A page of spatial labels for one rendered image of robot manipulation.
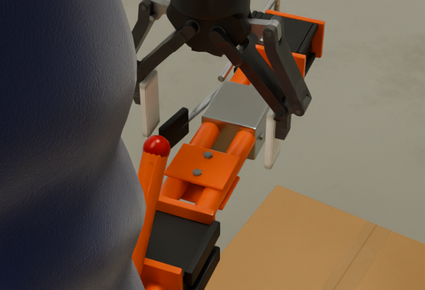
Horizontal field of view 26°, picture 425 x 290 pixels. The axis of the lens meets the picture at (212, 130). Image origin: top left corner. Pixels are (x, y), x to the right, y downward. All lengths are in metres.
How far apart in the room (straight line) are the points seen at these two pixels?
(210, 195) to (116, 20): 0.50
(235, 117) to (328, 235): 0.67
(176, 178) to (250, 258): 0.67
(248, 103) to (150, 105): 0.11
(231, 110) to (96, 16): 0.61
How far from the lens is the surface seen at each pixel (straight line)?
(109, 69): 0.38
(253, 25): 0.85
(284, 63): 0.86
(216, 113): 0.97
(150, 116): 0.96
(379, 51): 3.02
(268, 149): 0.92
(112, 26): 0.39
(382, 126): 2.71
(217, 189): 0.89
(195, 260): 0.80
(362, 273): 1.55
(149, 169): 0.76
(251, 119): 0.96
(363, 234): 1.62
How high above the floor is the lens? 1.69
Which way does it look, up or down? 40 degrees down
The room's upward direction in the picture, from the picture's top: straight up
